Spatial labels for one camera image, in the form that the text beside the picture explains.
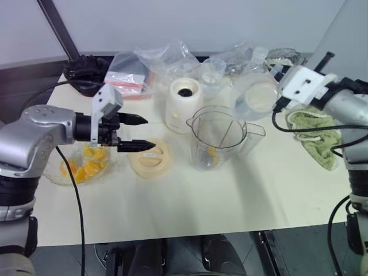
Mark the cream blender base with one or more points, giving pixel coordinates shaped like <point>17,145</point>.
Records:
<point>184,112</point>

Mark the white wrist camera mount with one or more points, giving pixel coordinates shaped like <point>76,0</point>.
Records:
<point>107,97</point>
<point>304,86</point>

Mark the green towel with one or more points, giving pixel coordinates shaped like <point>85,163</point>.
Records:
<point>316,132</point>

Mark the zip bag with red strips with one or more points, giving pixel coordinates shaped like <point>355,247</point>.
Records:
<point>126,77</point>

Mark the clear glass bowl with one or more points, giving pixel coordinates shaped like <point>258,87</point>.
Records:
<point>54,172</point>

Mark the dark rounded shape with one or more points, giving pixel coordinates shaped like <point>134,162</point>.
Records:
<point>149,258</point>
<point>222,256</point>

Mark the clear blender jar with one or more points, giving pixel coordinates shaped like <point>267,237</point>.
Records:
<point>212,135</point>

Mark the orange segment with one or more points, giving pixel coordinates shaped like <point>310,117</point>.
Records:
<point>92,166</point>
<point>80,174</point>
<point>100,155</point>
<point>103,164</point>
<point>86,150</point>

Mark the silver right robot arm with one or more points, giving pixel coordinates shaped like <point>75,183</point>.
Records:
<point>349,109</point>

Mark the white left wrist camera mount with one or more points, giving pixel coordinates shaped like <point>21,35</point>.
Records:
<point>107,97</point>

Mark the grey mesh sponge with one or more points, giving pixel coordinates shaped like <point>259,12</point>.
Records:
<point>283,54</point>

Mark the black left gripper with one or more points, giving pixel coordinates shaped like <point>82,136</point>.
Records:
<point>108,129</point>

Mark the crumpled clear plastic bag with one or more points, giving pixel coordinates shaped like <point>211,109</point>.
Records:
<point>169,57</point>

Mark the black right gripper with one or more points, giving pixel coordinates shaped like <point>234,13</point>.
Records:
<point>283,104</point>

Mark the dark metal post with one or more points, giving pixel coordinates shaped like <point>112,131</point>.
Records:
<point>59,26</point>

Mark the black table frame rail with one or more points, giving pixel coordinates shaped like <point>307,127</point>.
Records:
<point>267,253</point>

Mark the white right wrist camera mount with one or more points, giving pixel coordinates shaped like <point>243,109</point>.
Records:
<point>304,86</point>

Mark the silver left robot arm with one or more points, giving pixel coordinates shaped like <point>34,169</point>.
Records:
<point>34,129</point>

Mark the cream blender lid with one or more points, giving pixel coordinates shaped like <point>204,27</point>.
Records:
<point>149,164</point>

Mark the clear plastic measuring cup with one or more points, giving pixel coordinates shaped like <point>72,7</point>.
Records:
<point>213,77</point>

